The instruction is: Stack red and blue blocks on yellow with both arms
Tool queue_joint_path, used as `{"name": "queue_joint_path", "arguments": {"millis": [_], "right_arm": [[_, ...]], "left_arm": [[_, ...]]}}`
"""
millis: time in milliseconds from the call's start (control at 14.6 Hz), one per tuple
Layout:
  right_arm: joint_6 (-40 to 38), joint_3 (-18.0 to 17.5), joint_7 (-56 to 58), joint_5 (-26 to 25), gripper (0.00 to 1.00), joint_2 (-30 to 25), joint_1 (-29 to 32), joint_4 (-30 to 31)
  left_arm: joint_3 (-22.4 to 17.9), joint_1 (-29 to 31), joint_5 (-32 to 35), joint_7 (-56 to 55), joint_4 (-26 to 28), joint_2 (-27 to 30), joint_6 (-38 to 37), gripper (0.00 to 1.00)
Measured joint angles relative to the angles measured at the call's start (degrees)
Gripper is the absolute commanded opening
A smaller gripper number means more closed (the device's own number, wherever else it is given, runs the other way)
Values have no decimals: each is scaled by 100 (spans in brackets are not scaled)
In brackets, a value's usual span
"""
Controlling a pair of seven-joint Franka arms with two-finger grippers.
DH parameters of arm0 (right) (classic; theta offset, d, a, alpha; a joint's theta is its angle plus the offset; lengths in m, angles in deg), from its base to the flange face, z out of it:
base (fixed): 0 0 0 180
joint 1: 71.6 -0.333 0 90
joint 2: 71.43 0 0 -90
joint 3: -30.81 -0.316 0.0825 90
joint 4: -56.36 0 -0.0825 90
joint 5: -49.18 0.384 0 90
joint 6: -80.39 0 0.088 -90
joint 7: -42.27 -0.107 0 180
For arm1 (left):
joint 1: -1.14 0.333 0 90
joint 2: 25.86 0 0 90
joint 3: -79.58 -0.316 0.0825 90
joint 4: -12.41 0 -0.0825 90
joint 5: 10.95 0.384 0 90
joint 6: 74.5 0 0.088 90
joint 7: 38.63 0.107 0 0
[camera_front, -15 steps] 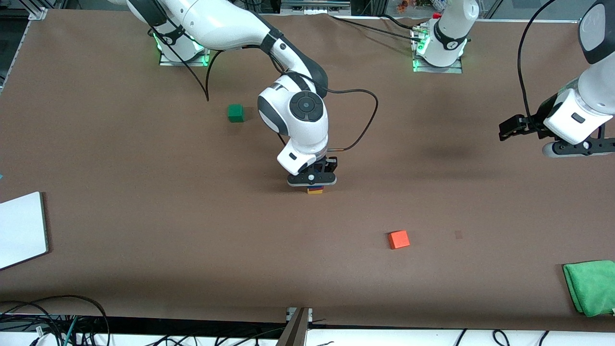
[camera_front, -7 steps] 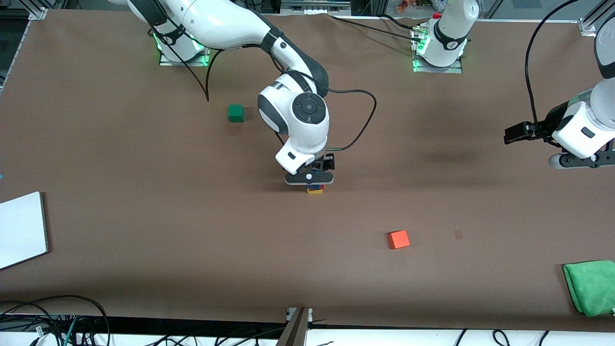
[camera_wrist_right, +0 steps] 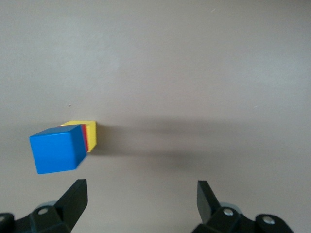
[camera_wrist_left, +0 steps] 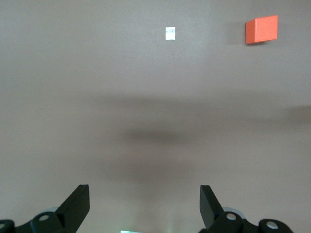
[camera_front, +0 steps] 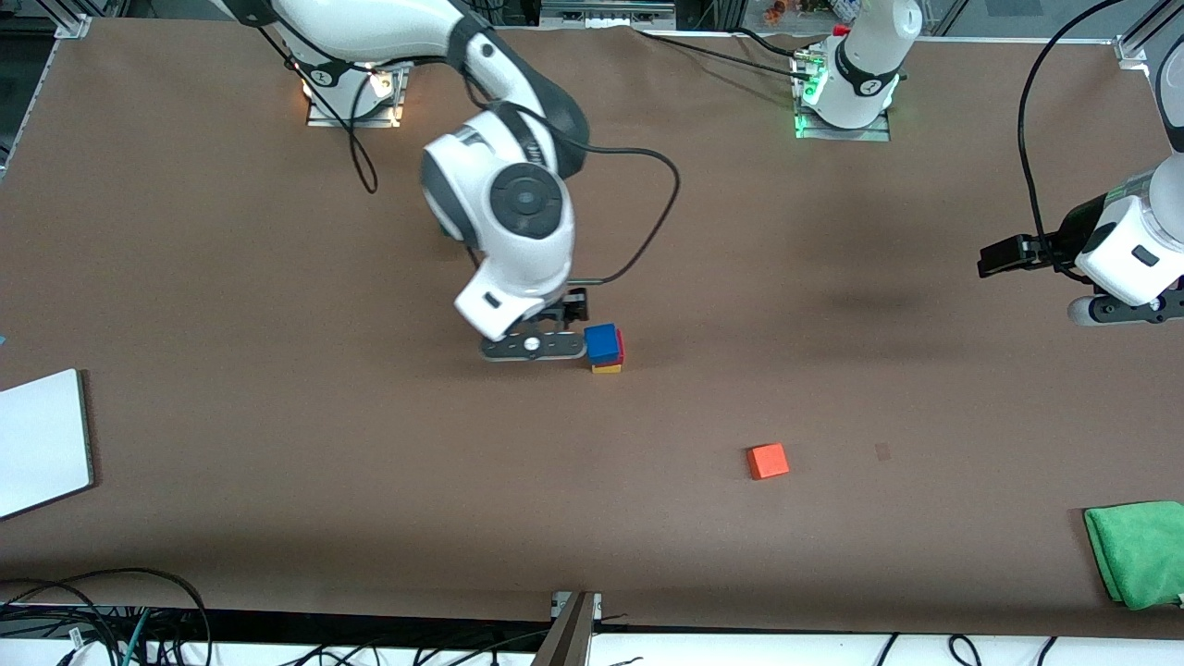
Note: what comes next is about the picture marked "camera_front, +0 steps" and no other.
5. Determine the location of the green folded cloth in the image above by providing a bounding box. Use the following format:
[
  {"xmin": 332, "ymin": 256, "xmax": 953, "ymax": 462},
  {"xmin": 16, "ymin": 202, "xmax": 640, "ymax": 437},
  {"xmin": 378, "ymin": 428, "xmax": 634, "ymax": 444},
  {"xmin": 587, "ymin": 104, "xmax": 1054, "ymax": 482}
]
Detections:
[{"xmin": 1083, "ymin": 500, "xmax": 1184, "ymax": 611}]

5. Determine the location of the orange cube block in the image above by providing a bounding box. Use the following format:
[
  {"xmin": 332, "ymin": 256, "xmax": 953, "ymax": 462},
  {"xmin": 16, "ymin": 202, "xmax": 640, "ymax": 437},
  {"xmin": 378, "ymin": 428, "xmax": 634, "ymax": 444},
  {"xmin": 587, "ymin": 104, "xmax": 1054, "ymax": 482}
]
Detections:
[{"xmin": 747, "ymin": 443, "xmax": 791, "ymax": 481}]

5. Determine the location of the long black table cable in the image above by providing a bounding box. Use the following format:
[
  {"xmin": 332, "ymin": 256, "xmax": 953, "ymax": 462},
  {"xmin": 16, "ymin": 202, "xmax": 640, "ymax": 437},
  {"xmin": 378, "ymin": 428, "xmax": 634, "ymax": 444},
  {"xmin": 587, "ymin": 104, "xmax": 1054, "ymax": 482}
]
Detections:
[{"xmin": 632, "ymin": 26, "xmax": 810, "ymax": 80}]

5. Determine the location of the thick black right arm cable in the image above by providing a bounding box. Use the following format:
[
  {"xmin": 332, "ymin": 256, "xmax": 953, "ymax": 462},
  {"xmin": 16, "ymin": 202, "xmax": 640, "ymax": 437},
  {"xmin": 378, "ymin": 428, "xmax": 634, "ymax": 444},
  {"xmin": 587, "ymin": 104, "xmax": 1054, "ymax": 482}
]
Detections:
[{"xmin": 490, "ymin": 102, "xmax": 683, "ymax": 286}]

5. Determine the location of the black cable bundle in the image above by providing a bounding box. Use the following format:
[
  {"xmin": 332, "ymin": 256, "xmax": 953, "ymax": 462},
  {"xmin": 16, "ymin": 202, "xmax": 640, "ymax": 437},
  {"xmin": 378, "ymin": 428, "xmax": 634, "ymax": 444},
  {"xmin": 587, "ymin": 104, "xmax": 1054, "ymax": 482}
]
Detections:
[{"xmin": 0, "ymin": 567, "xmax": 214, "ymax": 666}]

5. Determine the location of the short black table cable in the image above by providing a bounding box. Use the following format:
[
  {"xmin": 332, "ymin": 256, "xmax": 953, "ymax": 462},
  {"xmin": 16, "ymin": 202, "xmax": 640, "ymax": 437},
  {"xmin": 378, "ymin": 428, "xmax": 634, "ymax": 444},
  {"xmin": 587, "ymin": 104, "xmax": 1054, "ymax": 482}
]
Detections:
[{"xmin": 735, "ymin": 28, "xmax": 815, "ymax": 61}]

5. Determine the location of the aluminium frame profile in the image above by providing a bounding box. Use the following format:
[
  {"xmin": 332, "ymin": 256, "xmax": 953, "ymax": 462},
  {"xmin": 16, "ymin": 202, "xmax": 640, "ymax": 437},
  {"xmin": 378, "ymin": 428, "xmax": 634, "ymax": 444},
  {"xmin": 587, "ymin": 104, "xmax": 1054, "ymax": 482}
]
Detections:
[{"xmin": 532, "ymin": 592, "xmax": 602, "ymax": 666}]

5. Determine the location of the white flat board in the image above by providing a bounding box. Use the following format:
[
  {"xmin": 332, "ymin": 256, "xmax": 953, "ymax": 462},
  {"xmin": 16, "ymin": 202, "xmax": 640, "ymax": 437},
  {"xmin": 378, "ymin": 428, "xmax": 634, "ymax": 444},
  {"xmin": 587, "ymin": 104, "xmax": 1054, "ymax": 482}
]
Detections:
[{"xmin": 0, "ymin": 368, "xmax": 96, "ymax": 521}]

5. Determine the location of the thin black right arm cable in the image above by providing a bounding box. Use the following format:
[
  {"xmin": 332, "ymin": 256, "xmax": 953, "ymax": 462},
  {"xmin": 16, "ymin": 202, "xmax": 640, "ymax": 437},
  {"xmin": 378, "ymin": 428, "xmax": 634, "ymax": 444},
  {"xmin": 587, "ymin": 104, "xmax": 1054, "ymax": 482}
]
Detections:
[{"xmin": 254, "ymin": 23, "xmax": 380, "ymax": 195}]

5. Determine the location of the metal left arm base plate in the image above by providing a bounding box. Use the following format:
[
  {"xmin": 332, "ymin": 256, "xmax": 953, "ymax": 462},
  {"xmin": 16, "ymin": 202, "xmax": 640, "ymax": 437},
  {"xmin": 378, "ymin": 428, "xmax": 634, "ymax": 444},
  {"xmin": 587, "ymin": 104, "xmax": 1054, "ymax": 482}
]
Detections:
[{"xmin": 794, "ymin": 55, "xmax": 892, "ymax": 142}]

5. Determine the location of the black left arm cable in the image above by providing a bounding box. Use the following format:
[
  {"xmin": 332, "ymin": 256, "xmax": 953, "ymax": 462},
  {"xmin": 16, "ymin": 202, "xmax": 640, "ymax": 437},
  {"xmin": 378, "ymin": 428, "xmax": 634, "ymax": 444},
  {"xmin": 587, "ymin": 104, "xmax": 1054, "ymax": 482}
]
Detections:
[{"xmin": 1016, "ymin": 0, "xmax": 1125, "ymax": 278}]

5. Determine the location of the grey metal rail device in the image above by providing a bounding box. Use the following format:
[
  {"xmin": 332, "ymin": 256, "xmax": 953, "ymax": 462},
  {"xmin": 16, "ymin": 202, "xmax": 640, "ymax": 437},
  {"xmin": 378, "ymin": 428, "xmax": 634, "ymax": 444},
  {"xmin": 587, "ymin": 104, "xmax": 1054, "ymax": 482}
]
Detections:
[{"xmin": 539, "ymin": 0, "xmax": 678, "ymax": 29}]

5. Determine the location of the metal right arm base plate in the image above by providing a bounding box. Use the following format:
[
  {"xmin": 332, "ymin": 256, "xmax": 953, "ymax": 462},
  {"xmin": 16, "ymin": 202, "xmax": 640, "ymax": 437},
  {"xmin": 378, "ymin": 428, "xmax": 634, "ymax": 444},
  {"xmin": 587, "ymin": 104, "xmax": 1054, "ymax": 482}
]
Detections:
[{"xmin": 305, "ymin": 67, "xmax": 409, "ymax": 129}]

